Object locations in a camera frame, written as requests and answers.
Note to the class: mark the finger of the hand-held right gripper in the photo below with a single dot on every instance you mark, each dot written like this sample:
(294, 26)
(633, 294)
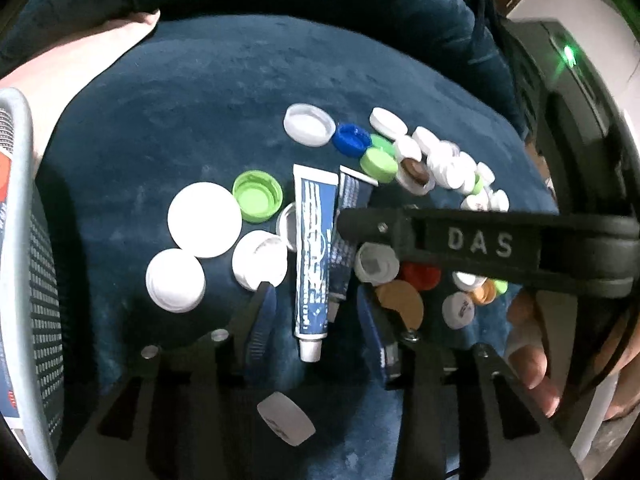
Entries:
(370, 227)

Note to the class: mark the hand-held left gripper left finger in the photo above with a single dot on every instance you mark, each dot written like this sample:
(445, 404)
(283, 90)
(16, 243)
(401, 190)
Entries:
(260, 327)

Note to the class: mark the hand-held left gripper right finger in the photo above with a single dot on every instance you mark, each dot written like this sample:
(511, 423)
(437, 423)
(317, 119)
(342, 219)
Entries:
(375, 342)

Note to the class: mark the blue white ointment tube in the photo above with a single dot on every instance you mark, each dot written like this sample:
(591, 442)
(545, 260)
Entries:
(345, 255)
(312, 260)

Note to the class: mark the dark blue orange circle box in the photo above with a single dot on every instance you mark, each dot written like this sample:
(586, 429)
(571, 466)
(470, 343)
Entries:
(5, 390)

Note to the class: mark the light blue plastic basket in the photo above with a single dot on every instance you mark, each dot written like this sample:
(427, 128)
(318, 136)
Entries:
(20, 210)

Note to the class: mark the person's right hand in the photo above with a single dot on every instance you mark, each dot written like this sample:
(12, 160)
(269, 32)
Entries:
(530, 360)

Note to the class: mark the large white jar lid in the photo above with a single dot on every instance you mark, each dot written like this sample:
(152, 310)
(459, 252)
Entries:
(175, 280)
(204, 220)
(260, 260)

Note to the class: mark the white ribbed cap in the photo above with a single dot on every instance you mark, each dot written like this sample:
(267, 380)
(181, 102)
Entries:
(285, 417)

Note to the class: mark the translucent white jar lid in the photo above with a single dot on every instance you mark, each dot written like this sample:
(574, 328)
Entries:
(309, 124)

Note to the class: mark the white curved strip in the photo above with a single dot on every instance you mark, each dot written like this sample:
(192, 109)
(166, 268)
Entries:
(595, 420)

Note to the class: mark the dark blue plush blanket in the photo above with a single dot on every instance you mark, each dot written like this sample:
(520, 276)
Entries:
(200, 110)

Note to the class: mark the pink towel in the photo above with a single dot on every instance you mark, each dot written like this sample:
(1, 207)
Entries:
(75, 60)

